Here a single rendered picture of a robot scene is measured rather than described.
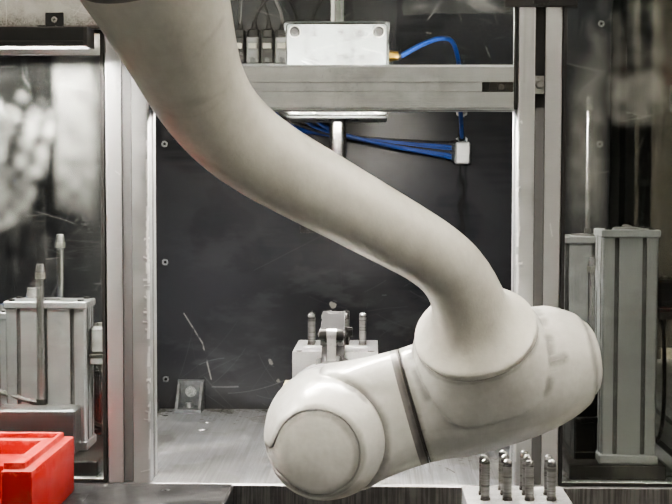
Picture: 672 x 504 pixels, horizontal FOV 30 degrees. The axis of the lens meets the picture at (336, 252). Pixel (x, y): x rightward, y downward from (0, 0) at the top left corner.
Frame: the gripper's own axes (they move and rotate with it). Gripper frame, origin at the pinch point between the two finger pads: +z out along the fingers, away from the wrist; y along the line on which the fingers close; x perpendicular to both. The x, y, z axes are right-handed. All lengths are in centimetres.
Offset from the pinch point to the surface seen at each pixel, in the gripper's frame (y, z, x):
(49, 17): 37.9, -14.7, 28.1
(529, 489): -6.3, -26.9, -18.3
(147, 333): 6.1, -13.6, 18.8
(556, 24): 37.2, -13.6, -22.3
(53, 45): 34.6, -18.7, 26.7
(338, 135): 27.0, 6.5, -0.1
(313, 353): 2.6, -1.8, 2.4
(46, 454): -3.7, -25.7, 26.0
